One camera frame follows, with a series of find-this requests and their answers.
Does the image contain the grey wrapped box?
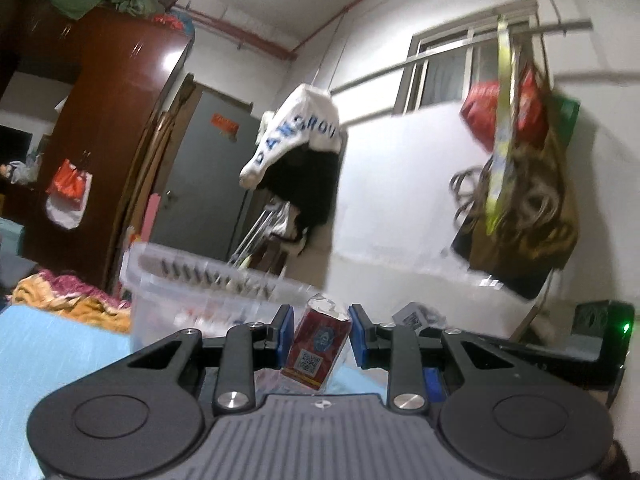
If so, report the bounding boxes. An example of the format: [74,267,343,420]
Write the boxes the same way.
[392,302,442,332]

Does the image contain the pink foam roll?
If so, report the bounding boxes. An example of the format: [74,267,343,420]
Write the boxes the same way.
[142,194,162,242]

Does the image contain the red hanging bag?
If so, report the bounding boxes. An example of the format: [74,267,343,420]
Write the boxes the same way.
[460,62,549,154]

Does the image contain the yellow-green strap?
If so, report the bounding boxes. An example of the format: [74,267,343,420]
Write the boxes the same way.
[484,15,522,237]

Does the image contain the leaning folded metal rack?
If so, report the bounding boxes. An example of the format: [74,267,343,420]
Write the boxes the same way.
[227,200,292,274]

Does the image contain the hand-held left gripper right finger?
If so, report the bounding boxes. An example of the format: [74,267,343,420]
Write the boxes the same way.
[348,303,537,414]

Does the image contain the window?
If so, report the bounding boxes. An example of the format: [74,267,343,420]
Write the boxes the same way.
[392,0,541,116]

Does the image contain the white and black hanging jacket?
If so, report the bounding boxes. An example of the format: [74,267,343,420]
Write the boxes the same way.
[239,85,349,257]

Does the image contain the light blue mat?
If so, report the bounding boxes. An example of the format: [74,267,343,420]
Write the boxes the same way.
[0,305,137,462]

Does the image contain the clear plastic bin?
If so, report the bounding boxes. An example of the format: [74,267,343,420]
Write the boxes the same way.
[120,242,326,352]

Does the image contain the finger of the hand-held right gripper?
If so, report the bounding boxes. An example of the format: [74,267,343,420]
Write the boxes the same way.
[467,332,609,390]
[424,366,446,403]

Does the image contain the metal rod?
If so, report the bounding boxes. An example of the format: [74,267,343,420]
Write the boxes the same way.
[330,20,594,96]

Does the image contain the red ceiling pipe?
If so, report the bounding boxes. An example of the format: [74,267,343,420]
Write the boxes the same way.
[172,0,401,64]

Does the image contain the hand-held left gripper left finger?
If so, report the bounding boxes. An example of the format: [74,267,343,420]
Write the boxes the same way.
[127,304,295,414]

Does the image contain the green cloth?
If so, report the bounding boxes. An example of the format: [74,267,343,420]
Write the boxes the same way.
[45,0,117,21]

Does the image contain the grey door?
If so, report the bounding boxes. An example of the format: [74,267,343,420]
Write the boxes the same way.
[135,80,262,262]

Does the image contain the red and white plastic bag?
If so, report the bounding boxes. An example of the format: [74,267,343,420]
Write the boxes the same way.
[46,159,94,231]

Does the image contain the red box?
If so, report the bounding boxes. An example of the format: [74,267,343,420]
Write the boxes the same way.
[280,294,352,392]

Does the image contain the coiled rope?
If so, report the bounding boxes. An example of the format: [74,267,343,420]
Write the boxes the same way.
[449,157,567,242]

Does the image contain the orange printed blanket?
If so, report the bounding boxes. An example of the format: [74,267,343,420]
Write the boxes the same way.
[10,270,133,334]

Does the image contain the brown hanging bag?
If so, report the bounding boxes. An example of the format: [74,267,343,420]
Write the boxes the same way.
[450,95,584,302]

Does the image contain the dark red wooden wardrobe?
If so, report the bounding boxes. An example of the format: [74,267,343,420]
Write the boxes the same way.
[0,5,196,292]

